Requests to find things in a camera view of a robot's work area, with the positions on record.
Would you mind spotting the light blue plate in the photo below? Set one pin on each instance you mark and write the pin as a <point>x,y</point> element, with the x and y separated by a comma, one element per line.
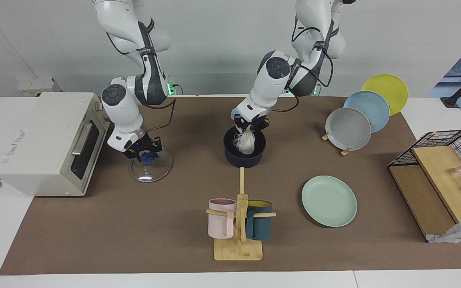
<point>374,110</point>

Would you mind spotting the mint green plate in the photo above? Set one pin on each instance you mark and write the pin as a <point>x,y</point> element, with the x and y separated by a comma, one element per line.
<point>329,201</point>

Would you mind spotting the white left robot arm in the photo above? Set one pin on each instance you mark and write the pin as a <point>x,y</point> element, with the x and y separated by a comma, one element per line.
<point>274,76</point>

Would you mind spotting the white vermicelli bundle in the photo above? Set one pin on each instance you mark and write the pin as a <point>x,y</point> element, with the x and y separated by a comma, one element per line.
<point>247,144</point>

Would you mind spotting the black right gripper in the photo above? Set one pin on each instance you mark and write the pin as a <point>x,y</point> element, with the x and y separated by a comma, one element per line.
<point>144,146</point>

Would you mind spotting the glass lid with blue knob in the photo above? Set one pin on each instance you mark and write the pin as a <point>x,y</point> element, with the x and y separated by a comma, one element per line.
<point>160,170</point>

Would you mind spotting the teal mug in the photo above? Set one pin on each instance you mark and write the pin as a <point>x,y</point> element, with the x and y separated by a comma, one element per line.
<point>259,226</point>

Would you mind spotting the dark blue saucepan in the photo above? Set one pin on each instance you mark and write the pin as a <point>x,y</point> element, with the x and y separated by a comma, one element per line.
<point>244,160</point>

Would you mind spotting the grey plate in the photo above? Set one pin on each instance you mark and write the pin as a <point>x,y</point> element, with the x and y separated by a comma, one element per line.
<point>348,130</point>

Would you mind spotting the white power strip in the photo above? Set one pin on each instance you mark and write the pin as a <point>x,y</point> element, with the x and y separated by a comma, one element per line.
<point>34,86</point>

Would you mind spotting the yellow plate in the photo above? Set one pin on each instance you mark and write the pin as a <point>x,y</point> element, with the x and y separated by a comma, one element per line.
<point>388,88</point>

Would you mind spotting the pink mug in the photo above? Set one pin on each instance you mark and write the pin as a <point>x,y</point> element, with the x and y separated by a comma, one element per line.
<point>220,224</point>

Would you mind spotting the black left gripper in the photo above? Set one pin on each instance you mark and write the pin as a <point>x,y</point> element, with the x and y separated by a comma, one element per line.
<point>250,120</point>

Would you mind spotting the wooden plate rack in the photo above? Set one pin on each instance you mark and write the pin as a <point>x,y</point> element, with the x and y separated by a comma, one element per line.
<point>345,152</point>

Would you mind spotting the brown table mat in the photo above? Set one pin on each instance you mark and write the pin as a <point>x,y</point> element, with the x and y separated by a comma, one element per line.
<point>134,232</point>

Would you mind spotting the wooden mug tree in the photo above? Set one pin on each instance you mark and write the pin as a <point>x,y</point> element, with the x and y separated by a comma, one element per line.
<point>238,252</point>

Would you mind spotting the dark wooden board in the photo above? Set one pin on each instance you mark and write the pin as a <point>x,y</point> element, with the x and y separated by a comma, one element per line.
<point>418,200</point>

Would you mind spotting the white toaster oven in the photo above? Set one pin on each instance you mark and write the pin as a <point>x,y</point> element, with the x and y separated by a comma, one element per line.
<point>42,140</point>

